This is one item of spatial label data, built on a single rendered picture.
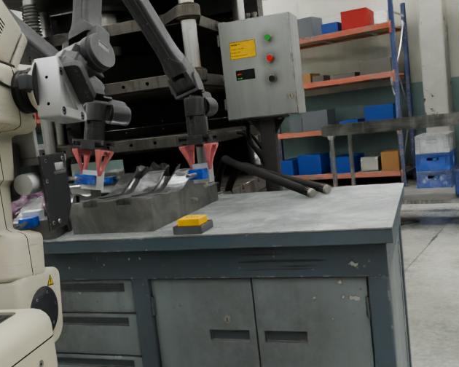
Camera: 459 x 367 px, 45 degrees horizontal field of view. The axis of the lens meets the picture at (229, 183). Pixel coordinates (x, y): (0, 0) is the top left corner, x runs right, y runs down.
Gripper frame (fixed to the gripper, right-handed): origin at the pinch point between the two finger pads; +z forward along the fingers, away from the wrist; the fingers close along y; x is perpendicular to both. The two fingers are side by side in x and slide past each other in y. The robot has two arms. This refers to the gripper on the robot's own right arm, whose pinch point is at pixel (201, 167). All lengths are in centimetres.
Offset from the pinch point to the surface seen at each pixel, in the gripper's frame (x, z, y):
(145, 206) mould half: 13.7, 8.5, 11.8
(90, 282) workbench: 14.0, 29.4, 32.2
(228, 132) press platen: -102, -10, 28
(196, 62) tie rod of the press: -60, -38, 23
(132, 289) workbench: 15.0, 31.1, 18.1
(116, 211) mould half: 13.7, 9.4, 20.8
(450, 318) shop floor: -136, 92, -64
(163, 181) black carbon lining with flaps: -12.6, 4.2, 18.9
